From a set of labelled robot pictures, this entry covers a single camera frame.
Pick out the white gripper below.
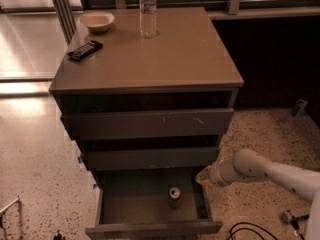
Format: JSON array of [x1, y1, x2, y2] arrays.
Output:
[[195, 159, 238, 186]]

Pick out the orange soda can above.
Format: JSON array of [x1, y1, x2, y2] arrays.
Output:
[[168, 187, 182, 209]]

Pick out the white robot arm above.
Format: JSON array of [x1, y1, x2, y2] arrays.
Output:
[[195, 149, 320, 240]]

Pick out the grey middle drawer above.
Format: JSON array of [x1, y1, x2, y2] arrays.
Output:
[[82, 147, 220, 171]]

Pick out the grey top drawer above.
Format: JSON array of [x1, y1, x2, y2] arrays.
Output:
[[62, 108, 234, 140]]

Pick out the grey open bottom drawer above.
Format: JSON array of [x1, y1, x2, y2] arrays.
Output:
[[85, 167, 222, 240]]

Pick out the grey drawer cabinet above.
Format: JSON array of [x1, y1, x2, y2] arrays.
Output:
[[48, 6, 245, 185]]

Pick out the grey power strip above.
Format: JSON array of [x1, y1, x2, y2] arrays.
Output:
[[280, 210, 309, 224]]

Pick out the blue tape piece upper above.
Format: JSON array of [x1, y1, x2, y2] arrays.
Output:
[[77, 156, 84, 164]]

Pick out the black snack bar packet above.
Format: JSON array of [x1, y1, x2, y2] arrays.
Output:
[[68, 40, 103, 61]]

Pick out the clear plastic water bottle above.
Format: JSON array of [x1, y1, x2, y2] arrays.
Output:
[[139, 0, 157, 38]]

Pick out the metal stand left corner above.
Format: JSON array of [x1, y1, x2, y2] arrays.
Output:
[[0, 196, 23, 240]]

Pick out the white ceramic bowl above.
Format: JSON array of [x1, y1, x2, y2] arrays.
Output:
[[79, 12, 114, 34]]

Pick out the black floor cable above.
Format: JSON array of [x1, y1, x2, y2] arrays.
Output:
[[226, 221, 279, 240]]

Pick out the small wall outlet box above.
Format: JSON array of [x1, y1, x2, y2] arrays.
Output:
[[291, 99, 308, 116]]

